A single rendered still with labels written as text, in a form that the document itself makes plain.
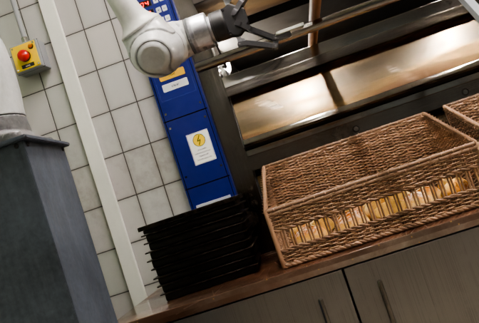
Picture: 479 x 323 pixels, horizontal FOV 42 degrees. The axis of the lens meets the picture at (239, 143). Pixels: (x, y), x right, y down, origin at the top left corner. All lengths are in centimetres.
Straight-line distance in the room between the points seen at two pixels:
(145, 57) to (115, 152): 87
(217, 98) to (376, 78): 53
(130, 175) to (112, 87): 31
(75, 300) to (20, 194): 20
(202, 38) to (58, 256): 67
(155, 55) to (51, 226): 44
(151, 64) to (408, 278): 77
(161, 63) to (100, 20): 93
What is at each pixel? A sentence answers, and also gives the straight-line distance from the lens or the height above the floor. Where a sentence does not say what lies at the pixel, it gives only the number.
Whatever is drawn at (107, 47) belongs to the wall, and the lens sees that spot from 220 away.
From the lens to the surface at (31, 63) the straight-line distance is 222.
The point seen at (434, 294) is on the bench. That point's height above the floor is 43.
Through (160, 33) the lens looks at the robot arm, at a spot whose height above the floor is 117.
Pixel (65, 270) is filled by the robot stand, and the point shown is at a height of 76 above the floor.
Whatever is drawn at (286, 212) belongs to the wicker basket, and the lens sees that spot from 155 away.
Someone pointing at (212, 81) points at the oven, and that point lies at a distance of 209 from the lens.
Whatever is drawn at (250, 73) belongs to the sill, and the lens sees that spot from 207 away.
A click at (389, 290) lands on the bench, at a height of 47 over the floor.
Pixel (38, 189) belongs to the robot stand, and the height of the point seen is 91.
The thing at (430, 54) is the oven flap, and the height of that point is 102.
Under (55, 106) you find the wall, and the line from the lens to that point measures 224.
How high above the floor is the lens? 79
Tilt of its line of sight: 4 degrees up
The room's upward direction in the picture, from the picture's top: 18 degrees counter-clockwise
